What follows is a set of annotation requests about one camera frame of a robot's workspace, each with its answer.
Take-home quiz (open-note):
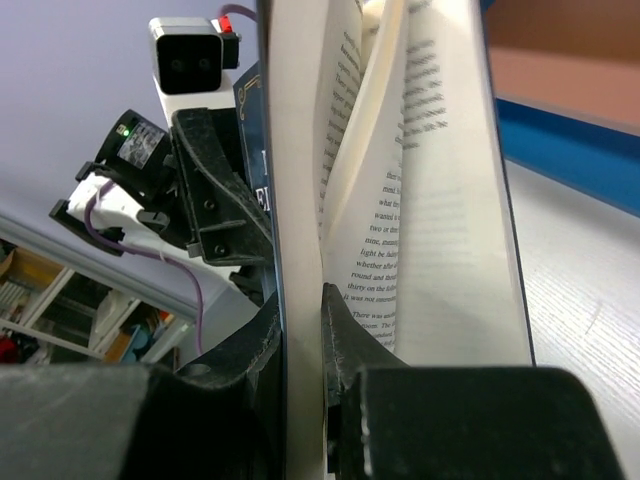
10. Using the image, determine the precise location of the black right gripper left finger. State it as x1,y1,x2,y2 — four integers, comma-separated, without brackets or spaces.
1,298,284,479

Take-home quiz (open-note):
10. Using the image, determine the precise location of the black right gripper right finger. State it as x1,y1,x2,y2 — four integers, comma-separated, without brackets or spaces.
321,283,624,479

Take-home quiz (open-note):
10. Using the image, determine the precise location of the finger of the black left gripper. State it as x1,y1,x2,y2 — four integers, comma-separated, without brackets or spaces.
171,108,274,267

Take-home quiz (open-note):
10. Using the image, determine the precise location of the Nineteen Eighty-Four book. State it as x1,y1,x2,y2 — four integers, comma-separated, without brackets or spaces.
256,1,535,479

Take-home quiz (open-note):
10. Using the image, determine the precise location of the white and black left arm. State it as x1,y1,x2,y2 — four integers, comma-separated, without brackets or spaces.
50,108,273,267

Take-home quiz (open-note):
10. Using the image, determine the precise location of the background storage shelf rack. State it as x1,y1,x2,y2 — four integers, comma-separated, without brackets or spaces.
1,240,192,369

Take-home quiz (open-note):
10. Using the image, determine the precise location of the blue and yellow bookshelf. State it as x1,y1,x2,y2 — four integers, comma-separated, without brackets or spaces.
481,1,639,215

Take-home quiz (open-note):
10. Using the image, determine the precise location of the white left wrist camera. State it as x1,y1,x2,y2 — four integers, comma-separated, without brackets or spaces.
148,14,241,123

